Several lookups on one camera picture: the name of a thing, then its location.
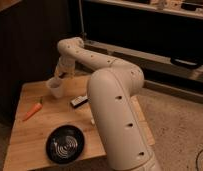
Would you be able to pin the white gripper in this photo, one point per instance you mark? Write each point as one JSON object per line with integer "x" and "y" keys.
{"x": 66, "y": 65}

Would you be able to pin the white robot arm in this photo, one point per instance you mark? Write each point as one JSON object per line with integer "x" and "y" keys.
{"x": 109, "y": 89}

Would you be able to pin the black ceramic bowl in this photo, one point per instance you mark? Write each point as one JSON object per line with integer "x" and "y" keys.
{"x": 65, "y": 144}

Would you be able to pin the small dark box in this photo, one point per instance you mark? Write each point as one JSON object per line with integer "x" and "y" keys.
{"x": 78, "y": 101}

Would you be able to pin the orange carrot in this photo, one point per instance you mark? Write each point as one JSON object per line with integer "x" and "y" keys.
{"x": 34, "y": 109}

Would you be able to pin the metal pole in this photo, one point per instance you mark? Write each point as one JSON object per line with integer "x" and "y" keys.
{"x": 83, "y": 33}

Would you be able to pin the wooden table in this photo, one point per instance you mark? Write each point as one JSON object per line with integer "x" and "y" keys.
{"x": 79, "y": 118}

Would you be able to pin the long white case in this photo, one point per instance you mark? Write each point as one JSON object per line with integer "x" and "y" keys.
{"x": 175, "y": 67}

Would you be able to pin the wooden shelf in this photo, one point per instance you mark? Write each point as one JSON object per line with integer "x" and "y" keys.
{"x": 141, "y": 6}

